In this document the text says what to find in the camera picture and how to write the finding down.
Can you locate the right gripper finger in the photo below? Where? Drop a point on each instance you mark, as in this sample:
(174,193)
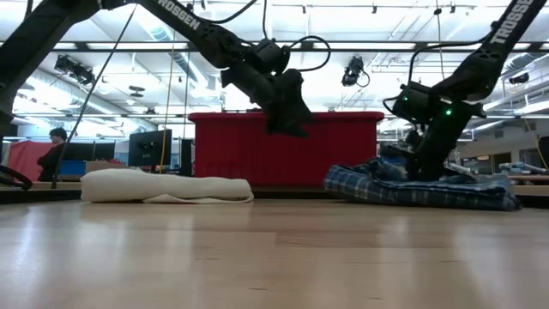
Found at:
(426,169)

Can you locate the blue plaid garment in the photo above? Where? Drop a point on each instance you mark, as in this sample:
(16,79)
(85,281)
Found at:
(407,193)

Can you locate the dark grey garment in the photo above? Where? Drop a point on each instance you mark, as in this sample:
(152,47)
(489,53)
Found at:
(291,107)

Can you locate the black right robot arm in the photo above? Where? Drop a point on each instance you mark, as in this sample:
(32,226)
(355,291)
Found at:
(484,68)

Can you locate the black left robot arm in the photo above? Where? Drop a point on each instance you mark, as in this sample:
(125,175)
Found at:
(206,34)

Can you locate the red plastic laundry basket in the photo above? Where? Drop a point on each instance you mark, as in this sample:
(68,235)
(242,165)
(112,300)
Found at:
(334,150)

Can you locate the black computer tower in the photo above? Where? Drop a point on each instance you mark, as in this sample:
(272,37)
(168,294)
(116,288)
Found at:
(186,156)

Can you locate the black computer monitor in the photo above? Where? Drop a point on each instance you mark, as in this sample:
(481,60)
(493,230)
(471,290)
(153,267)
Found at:
(150,148)

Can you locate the white folded garment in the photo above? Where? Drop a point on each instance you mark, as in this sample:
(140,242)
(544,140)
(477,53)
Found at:
(163,186)

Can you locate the black ceiling spotlight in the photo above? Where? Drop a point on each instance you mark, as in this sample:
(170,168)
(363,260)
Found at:
(75,70)

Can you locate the tan wooden side table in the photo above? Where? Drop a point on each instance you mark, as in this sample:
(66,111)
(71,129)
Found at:
(64,186)

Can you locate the person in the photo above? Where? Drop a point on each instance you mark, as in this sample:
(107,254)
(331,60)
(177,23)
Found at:
(51,159)

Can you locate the red partition board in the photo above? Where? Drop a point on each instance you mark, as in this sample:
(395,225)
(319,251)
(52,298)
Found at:
(23,159)

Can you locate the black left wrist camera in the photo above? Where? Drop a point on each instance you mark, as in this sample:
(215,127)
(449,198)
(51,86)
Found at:
(268,56)

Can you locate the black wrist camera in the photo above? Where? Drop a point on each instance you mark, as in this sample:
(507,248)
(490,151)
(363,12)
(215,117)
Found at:
(268,56)
(416,103)

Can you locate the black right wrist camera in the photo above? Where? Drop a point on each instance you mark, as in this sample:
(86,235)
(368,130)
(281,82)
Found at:
(416,103)

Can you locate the black overhead camera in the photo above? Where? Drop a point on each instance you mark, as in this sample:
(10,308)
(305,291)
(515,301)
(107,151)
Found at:
(354,70)

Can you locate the black aluminium table frame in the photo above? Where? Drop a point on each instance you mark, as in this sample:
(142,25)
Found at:
(287,193)

